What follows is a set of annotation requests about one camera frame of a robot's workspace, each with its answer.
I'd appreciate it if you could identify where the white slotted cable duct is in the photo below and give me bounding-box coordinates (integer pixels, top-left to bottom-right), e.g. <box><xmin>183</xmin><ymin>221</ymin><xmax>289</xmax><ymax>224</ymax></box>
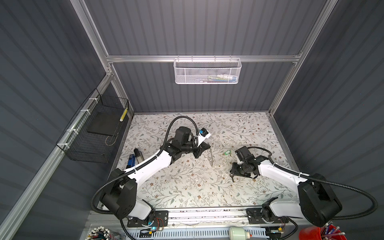
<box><xmin>128</xmin><ymin>227</ymin><xmax>270</xmax><ymax>240</ymax></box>

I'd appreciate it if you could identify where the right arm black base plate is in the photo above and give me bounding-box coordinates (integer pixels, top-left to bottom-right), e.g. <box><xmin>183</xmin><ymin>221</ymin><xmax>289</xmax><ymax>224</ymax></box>
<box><xmin>246</xmin><ymin>207</ymin><xmax>289</xmax><ymax>225</ymax></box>

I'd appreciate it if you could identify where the yellow marker in basket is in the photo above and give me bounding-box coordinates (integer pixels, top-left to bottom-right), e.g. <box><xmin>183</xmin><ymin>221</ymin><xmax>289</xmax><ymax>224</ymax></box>
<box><xmin>120</xmin><ymin>108</ymin><xmax>128</xmax><ymax>122</ymax></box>

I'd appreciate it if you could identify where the green key tag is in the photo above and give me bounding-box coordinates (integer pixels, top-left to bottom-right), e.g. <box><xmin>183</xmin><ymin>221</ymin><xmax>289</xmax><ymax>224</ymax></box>
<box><xmin>224</xmin><ymin>150</ymin><xmax>232</xmax><ymax>156</ymax></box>

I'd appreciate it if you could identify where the black wire wall basket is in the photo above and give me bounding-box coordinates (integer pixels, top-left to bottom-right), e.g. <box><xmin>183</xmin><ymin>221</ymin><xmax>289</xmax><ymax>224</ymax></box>
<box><xmin>57</xmin><ymin>90</ymin><xmax>130</xmax><ymax>164</ymax></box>

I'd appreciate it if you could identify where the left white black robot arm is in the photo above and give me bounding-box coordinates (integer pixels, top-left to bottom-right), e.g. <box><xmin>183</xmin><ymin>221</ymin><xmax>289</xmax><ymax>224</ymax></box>
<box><xmin>90</xmin><ymin>123</ymin><xmax>211</xmax><ymax>225</ymax></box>

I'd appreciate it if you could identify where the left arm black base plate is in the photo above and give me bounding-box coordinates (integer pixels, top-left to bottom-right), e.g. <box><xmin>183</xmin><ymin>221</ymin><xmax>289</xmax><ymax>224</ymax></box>
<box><xmin>127</xmin><ymin>211</ymin><xmax>169</xmax><ymax>228</ymax></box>

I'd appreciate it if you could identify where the white mesh wall basket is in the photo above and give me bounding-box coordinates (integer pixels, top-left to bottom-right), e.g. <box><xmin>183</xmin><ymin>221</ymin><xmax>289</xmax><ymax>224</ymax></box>
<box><xmin>173</xmin><ymin>57</ymin><xmax>242</xmax><ymax>85</ymax></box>

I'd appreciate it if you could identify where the white cylinder canister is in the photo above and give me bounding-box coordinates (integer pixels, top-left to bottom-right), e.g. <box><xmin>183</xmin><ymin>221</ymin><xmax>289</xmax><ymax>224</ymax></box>
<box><xmin>229</xmin><ymin>227</ymin><xmax>252</xmax><ymax>240</ymax></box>

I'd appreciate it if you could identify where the red bucket with pens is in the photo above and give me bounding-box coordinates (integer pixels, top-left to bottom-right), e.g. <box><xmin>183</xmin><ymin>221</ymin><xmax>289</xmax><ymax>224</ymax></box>
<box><xmin>299</xmin><ymin>224</ymin><xmax>347</xmax><ymax>240</ymax></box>

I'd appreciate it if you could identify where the blue black tool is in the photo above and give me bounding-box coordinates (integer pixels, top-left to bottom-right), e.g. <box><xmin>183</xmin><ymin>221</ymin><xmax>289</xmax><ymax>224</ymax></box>
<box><xmin>126</xmin><ymin>148</ymin><xmax>145</xmax><ymax>169</ymax></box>

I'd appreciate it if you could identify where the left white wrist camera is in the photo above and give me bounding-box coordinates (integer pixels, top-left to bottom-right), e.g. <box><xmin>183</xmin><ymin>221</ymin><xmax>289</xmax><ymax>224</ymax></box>
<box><xmin>197</xmin><ymin>128</ymin><xmax>211</xmax><ymax>146</ymax></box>

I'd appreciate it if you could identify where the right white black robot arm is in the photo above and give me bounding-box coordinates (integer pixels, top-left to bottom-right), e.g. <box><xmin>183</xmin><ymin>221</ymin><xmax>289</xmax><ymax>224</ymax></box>
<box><xmin>230</xmin><ymin>146</ymin><xmax>378</xmax><ymax>227</ymax></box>

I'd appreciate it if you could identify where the metal perforated ring disc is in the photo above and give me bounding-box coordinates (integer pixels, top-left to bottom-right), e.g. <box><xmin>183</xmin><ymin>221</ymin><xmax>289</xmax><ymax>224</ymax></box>
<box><xmin>209</xmin><ymin>148</ymin><xmax>214</xmax><ymax>167</ymax></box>

